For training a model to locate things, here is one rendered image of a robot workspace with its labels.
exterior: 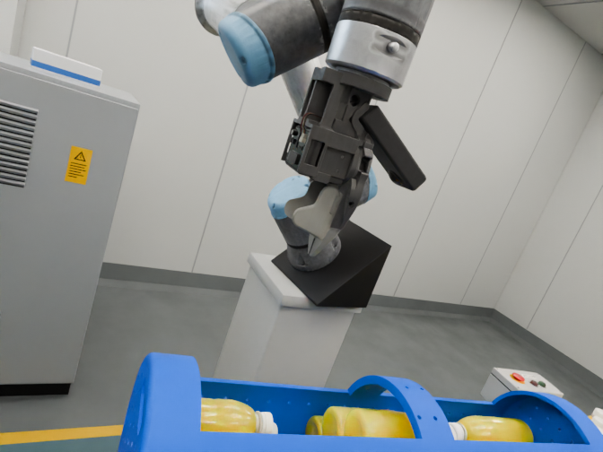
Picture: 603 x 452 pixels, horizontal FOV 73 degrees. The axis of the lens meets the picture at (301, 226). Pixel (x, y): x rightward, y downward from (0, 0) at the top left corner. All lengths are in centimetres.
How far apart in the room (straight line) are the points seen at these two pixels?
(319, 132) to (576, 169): 561
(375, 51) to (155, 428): 48
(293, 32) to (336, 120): 14
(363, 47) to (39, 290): 183
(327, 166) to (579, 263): 535
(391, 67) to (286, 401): 63
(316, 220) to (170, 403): 29
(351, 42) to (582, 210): 545
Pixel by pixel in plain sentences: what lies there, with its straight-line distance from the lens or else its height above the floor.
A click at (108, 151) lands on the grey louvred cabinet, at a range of 185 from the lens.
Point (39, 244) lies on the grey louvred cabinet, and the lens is 199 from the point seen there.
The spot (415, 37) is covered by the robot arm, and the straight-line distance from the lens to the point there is 47.
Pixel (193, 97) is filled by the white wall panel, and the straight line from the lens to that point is 316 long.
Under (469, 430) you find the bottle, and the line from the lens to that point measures 99.
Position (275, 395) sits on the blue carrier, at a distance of 84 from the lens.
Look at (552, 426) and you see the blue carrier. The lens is 114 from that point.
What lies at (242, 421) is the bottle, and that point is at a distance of 71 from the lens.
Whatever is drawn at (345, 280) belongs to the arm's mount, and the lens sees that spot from 129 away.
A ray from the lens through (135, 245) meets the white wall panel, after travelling 338.
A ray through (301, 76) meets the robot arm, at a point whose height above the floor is 170.
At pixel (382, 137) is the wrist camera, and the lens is 48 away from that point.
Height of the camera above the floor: 159
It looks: 13 degrees down
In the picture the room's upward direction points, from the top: 20 degrees clockwise
